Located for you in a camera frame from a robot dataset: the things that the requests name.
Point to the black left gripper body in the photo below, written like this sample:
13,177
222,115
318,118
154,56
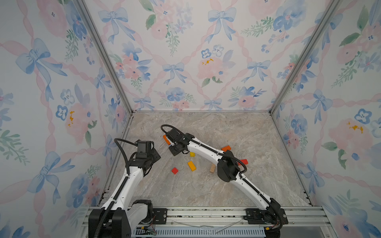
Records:
154,156

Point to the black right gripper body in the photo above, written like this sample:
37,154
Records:
174,149

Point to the small orange block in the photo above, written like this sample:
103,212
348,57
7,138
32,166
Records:
167,140

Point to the small red block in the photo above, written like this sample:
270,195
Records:
175,171

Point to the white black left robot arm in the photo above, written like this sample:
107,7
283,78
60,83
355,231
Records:
116,219

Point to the short yellow block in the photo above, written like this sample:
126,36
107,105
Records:
191,166

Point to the long natural wood block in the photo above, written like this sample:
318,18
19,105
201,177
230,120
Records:
213,168

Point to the orange rectangular block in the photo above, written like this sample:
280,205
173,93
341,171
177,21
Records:
226,148

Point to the red rectangular block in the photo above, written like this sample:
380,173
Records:
244,161

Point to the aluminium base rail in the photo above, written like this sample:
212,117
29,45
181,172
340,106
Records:
235,222

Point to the aluminium corner post left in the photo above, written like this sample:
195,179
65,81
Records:
89,23

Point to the aluminium corner post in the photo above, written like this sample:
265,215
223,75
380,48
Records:
327,16
89,23

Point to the aluminium corner post right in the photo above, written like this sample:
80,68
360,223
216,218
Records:
327,16

